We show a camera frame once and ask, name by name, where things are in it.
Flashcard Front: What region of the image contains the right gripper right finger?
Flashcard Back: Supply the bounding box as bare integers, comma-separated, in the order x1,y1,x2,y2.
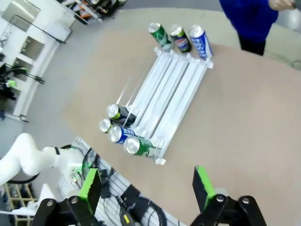
190,166,268,226

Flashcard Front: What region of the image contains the person in blue hoodie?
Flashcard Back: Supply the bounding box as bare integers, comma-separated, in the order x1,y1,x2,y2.
219,0,279,57

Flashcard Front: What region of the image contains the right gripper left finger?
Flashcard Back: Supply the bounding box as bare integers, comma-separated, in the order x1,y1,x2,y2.
32,168,103,226

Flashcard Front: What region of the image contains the blue Pocari Sweat can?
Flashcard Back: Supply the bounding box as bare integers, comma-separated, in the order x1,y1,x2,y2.
188,25,214,60
108,125,144,145

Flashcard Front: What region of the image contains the person's left hand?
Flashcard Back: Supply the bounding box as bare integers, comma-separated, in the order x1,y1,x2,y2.
269,0,296,11

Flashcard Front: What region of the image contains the black Pepsi can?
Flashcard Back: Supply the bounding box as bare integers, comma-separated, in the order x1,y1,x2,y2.
169,24,193,54
98,117,123,133
106,103,137,124

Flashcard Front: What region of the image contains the white clear can rack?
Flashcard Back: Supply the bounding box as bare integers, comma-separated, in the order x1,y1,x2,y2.
115,46,215,166

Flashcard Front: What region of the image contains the green Chilsung cider can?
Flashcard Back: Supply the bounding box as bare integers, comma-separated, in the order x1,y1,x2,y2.
148,23,173,53
123,136,157,157

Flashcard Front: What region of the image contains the white shelf cabinet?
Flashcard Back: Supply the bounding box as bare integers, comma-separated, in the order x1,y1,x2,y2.
0,0,72,123

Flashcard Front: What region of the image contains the black cable bundle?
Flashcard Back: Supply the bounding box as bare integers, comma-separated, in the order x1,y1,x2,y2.
116,194,170,226

